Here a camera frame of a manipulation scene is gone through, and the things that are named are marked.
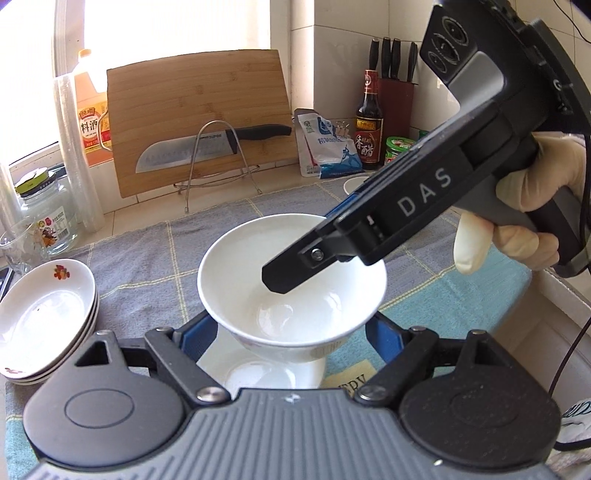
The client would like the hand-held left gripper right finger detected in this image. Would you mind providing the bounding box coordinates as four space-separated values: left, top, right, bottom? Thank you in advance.
353 311 506 408

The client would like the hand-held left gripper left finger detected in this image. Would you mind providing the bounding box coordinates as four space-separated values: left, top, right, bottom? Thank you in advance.
75 310 232 408

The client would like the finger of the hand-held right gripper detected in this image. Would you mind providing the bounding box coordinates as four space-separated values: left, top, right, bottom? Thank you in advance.
262 190 377 295

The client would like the person's right hand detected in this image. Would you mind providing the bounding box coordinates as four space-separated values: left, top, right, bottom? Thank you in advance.
454 131 589 274

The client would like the dark vinegar bottle red label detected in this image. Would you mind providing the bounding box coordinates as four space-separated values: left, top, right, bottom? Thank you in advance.
355 69 386 171

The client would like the dark red knife block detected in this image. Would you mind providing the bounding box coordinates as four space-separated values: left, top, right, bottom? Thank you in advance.
378 78 416 139

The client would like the grey blue checked cloth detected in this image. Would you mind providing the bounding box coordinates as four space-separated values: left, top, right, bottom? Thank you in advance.
4 182 534 462

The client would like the white blue salt packet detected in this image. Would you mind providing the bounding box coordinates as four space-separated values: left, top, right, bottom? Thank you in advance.
297 113 365 179

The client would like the large kitchen knife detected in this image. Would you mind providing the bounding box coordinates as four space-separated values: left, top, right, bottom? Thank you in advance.
135 124 293 174

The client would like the glass jar with green lid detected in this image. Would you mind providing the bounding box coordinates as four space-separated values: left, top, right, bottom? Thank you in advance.
14 167 79 256

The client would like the clear drinking glass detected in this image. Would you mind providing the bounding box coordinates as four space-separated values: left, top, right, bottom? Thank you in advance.
0 217 49 278

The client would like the wooden cutting board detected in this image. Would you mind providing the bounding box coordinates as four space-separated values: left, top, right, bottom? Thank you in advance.
106 50 298 199

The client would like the white printed cloth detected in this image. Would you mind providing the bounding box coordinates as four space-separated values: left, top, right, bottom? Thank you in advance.
554 397 591 467

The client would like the orange cooking wine bottle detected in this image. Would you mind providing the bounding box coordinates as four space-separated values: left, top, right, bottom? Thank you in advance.
74 48 114 168

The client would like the metal wire rack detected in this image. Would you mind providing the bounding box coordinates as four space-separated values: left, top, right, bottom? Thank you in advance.
173 120 264 214

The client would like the black cable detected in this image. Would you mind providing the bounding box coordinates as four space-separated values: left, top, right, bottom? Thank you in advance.
553 129 591 450

